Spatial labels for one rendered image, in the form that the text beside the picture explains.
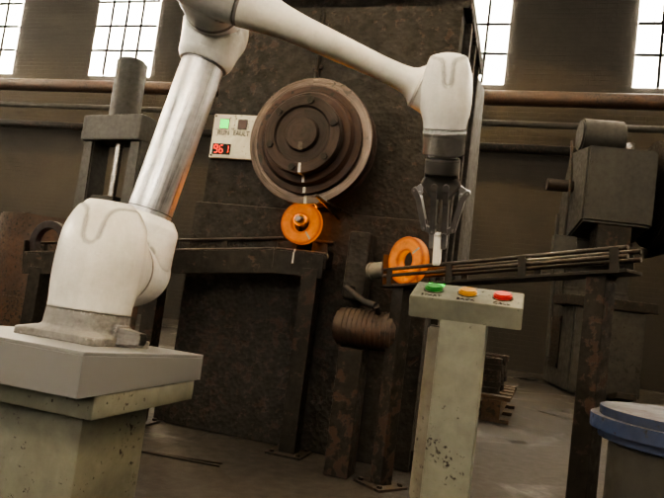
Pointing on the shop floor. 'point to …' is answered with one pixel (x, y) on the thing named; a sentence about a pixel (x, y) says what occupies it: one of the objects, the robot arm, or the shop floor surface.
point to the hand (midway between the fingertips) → (437, 248)
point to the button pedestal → (457, 379)
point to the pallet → (495, 389)
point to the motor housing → (352, 382)
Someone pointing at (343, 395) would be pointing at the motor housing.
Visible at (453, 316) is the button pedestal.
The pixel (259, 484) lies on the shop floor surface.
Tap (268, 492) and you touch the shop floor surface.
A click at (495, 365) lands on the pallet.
